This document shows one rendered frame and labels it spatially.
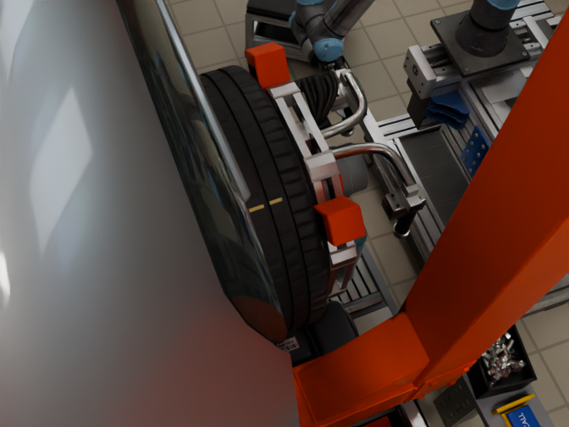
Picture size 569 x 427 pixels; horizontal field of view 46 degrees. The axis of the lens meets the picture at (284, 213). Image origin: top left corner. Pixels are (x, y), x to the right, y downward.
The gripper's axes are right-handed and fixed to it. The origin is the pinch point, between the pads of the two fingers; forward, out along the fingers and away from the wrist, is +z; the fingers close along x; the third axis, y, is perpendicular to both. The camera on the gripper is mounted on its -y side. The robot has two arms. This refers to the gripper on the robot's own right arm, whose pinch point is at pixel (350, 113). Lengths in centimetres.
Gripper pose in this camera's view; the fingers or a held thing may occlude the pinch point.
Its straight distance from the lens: 187.2
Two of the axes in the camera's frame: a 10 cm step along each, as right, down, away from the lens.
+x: 9.2, -3.2, 2.1
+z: 3.9, 8.2, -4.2
